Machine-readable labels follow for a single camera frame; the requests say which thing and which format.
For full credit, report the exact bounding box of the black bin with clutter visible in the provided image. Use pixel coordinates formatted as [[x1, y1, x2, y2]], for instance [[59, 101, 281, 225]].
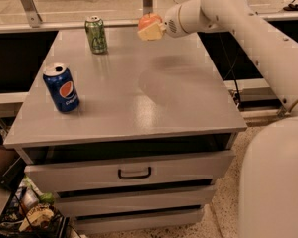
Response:
[[0, 176, 73, 238]]

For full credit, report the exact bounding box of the black sandal on floor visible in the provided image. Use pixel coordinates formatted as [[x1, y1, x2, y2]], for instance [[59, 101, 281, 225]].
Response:
[[283, 1, 298, 11]]

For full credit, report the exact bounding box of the blue pepsi can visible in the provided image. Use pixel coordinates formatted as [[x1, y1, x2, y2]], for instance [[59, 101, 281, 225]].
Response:
[[43, 63, 79, 113]]

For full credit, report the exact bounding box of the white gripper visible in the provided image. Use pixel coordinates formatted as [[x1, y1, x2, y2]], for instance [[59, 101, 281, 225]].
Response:
[[138, 4, 182, 41]]

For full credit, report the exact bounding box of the black top drawer handle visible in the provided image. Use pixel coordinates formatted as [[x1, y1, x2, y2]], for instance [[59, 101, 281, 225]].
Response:
[[117, 167, 152, 180]]

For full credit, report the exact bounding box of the red orange apple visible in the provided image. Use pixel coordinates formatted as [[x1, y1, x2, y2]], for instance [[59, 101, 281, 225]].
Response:
[[138, 13, 162, 30]]

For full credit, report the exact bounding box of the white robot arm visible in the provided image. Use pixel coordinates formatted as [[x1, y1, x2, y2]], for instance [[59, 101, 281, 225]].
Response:
[[138, 0, 298, 238]]

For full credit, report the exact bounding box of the grey drawer cabinet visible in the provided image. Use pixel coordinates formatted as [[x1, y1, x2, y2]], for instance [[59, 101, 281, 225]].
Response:
[[5, 27, 246, 234]]

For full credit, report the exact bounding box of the green soda can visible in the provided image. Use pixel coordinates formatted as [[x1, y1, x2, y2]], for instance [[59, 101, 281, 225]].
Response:
[[84, 16, 107, 54]]

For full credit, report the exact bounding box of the left metal rail bracket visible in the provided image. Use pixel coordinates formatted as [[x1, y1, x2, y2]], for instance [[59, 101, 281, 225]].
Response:
[[20, 0, 42, 28]]

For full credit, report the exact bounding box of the brown round container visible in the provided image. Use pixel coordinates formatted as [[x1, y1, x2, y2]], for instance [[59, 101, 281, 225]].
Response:
[[0, 128, 20, 175]]

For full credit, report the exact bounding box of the black hanging cable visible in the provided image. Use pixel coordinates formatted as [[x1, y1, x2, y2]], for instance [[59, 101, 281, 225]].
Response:
[[218, 33, 244, 109]]

